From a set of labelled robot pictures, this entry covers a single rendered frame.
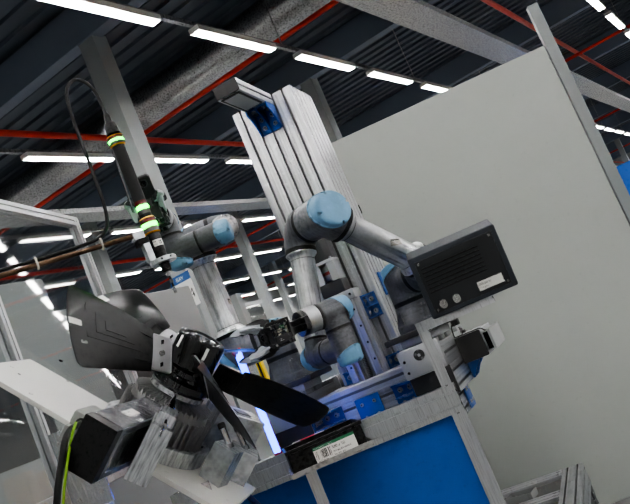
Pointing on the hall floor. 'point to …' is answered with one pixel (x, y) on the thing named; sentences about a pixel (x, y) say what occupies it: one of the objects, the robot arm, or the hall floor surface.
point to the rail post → (478, 458)
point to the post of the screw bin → (317, 488)
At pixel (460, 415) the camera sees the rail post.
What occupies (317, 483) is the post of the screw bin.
